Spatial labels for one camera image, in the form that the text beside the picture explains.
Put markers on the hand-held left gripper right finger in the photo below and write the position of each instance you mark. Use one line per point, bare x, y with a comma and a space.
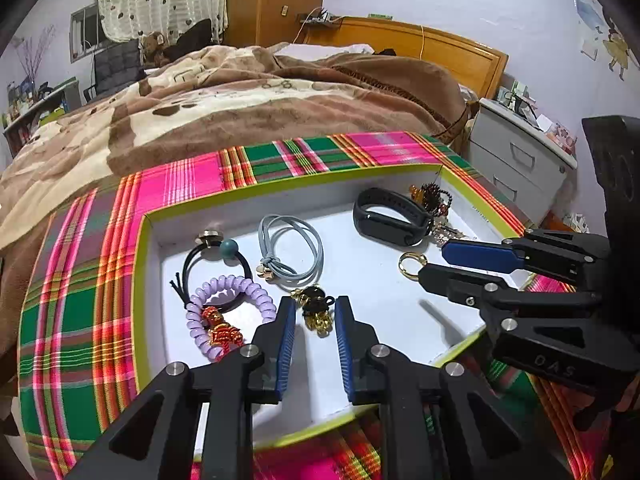
345, 355

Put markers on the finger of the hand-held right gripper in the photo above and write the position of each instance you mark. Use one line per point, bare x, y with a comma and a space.
515, 345
480, 256

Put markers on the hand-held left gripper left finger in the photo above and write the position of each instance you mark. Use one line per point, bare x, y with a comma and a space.
286, 345

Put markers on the black gold hair ornament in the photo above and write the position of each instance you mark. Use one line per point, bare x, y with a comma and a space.
314, 300

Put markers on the white tray yellow-green rim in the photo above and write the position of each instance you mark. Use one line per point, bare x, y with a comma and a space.
340, 260

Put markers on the orange box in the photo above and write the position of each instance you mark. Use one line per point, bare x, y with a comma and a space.
565, 222

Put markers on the black smart band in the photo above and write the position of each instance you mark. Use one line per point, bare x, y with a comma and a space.
380, 227

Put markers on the grey nightstand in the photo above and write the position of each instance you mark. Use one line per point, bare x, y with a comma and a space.
505, 150

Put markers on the small boxes on nightstand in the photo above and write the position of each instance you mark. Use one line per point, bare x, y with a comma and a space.
520, 97

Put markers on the wooden bed headboard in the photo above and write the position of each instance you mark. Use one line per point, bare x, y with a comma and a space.
450, 55

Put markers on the pink green plaid cloth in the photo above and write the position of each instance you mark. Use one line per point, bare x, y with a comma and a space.
75, 320

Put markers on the brown cream blanket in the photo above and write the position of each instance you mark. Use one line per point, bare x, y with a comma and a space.
200, 110

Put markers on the white pillow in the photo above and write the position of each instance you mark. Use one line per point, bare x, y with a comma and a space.
320, 51

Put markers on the power strip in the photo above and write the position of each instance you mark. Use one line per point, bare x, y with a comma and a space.
320, 17

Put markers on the black clothing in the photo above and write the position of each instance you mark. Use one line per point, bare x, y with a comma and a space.
192, 35

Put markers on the brown teddy bear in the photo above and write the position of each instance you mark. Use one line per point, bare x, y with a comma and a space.
154, 45

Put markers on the black office chair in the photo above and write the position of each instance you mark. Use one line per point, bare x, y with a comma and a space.
117, 62

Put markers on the white shelf unit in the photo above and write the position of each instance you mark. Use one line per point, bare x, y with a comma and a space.
30, 120

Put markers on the window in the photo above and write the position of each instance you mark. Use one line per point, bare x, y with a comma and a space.
85, 30

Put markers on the dried branches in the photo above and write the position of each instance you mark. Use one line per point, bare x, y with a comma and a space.
35, 57

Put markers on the cartoon children wall sticker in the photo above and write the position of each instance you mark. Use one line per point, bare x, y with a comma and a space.
617, 45

